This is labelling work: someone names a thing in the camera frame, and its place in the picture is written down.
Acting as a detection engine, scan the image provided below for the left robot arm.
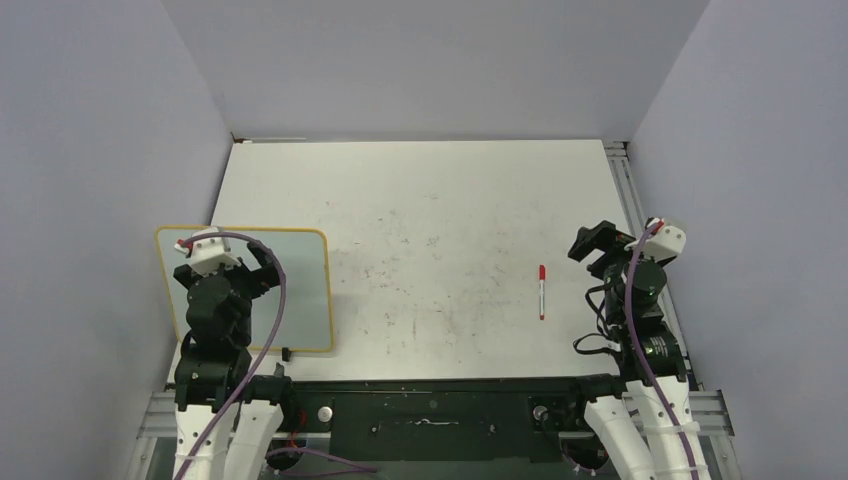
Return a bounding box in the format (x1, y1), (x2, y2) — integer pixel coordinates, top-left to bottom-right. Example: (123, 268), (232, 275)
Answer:
(173, 228), (298, 479)

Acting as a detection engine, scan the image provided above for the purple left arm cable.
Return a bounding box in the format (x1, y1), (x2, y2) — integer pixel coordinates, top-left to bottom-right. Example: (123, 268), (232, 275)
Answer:
(173, 231), (379, 480)

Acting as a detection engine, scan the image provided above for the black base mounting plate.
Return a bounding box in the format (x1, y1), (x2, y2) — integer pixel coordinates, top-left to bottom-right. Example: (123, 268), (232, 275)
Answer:
(243, 375), (624, 470)

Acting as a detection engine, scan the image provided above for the red capped whiteboard marker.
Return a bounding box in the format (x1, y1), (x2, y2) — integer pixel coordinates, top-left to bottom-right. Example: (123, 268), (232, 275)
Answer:
(538, 264), (546, 321)

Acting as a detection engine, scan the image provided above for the aluminium frame rail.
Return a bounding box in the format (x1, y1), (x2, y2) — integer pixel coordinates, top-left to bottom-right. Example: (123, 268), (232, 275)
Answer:
(139, 140), (739, 479)

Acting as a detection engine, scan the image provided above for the yellow framed whiteboard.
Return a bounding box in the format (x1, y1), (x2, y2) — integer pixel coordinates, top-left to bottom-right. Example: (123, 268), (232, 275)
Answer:
(155, 225), (334, 353)

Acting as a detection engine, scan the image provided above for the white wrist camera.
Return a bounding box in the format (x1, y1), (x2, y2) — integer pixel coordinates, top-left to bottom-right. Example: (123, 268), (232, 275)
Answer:
(173, 237), (242, 279)
(642, 217), (687, 263)

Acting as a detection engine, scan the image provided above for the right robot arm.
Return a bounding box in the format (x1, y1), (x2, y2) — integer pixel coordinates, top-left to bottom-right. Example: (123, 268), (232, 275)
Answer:
(565, 217), (711, 479)

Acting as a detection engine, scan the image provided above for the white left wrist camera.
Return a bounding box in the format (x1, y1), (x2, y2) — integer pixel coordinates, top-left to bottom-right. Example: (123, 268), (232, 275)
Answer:
(173, 237), (242, 279)

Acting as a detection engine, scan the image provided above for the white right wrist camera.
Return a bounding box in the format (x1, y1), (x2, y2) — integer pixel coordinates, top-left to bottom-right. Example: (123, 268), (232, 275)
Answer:
(642, 217), (687, 263)

